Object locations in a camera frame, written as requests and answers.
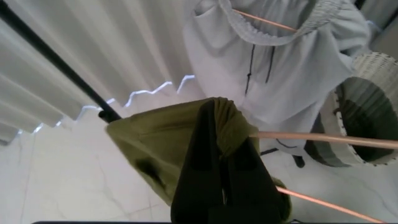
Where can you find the pink clothes hanger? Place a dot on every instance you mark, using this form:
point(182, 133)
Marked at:
point(267, 21)
point(326, 137)

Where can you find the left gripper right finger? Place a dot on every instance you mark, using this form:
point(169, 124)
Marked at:
point(252, 186)

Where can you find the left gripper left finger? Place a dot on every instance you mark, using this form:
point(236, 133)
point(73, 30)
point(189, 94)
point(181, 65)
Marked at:
point(199, 180)

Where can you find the green long-sleeved shirt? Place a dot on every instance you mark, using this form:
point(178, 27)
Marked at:
point(158, 137)

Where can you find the white curtain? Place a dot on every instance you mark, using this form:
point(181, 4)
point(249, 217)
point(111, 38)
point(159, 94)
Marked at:
point(109, 46)

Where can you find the white laundry basket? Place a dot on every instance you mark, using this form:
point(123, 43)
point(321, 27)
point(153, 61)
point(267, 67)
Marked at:
point(326, 137)

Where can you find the pale grey shorts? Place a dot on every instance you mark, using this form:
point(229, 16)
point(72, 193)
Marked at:
point(295, 77)

